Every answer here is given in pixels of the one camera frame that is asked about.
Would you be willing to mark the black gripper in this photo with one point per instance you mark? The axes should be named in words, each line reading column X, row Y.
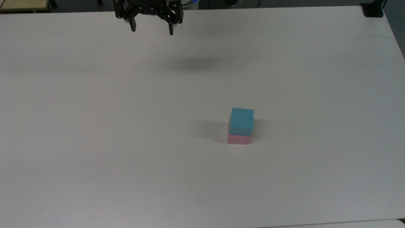
column 148, row 6

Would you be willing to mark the blue cube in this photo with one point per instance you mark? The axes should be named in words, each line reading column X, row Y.
column 241, row 122

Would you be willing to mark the pink cube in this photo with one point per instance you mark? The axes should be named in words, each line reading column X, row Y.
column 239, row 140

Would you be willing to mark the wooden table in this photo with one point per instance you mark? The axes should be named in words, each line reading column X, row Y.
column 23, row 4

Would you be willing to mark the black camera stand clamp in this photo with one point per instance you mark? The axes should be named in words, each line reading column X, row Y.
column 373, row 11

